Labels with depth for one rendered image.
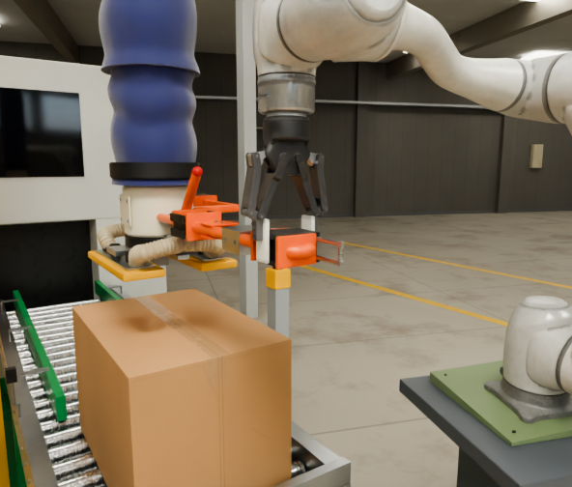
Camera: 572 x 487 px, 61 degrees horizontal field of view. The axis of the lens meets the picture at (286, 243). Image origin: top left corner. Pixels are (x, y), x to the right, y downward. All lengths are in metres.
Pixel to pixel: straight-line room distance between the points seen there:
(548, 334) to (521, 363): 0.10
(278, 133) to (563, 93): 0.53
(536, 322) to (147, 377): 0.89
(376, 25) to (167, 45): 0.72
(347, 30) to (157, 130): 0.70
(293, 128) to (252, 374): 0.64
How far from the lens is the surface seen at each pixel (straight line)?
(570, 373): 1.26
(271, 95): 0.76
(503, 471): 1.19
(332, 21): 0.62
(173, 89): 1.24
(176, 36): 1.26
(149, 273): 1.16
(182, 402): 1.13
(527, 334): 1.31
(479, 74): 1.00
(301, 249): 0.74
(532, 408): 1.38
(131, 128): 1.24
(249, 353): 1.16
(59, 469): 1.61
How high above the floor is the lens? 1.37
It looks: 9 degrees down
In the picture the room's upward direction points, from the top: straight up
